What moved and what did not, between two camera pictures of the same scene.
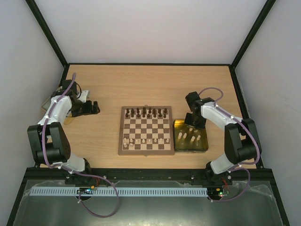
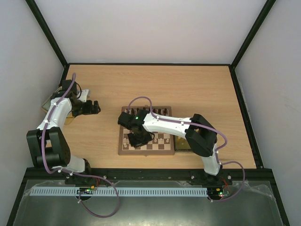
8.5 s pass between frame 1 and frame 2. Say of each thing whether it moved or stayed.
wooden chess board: stayed
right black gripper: moved
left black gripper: stayed
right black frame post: stayed
